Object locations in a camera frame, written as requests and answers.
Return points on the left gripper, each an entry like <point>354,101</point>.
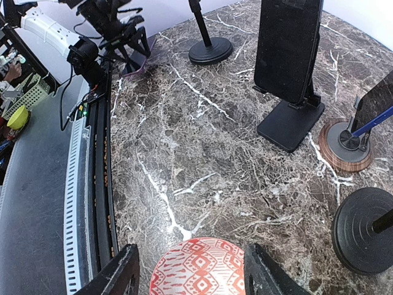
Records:
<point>117,34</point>

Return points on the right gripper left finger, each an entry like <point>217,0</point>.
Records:
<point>120,276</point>

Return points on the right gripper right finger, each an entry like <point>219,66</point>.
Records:
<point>262,275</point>

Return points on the black phone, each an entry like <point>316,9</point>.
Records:
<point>137,60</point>
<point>286,48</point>

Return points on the pole phone stand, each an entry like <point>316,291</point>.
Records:
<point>362,231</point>
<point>211,50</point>

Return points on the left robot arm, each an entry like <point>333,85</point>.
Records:
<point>80,51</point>

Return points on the black folding phone stand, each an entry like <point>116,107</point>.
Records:
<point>287,124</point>

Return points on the pink patterned plate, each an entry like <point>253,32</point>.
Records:
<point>202,265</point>

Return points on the green plastic basket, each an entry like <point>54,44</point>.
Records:
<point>32,90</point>

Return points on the yellow green cup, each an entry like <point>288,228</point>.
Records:
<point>19,118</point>

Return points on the white cable duct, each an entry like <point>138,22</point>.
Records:
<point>77,262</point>

